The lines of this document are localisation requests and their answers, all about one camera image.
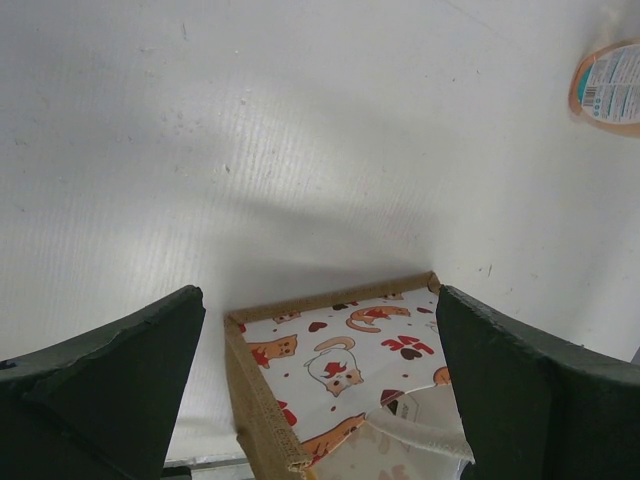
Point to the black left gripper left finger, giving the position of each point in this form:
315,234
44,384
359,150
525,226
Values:
103,404

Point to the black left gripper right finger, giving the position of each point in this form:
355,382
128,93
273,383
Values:
532,405

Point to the white frosted rectangular bottle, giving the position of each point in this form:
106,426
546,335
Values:
371,454

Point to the burlap cat print canvas bag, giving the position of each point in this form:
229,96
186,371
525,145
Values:
305,374

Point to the orange bottle with pink cap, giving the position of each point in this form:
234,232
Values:
605,89

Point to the aluminium mounting rail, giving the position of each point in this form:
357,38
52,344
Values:
225,466

